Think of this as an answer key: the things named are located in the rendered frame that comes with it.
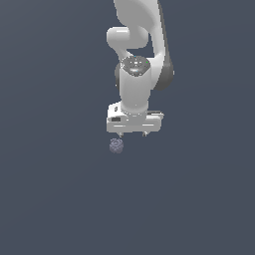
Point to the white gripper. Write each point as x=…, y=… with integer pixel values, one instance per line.
x=132, y=123

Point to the small grey-purple round object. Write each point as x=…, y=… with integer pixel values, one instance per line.
x=116, y=145

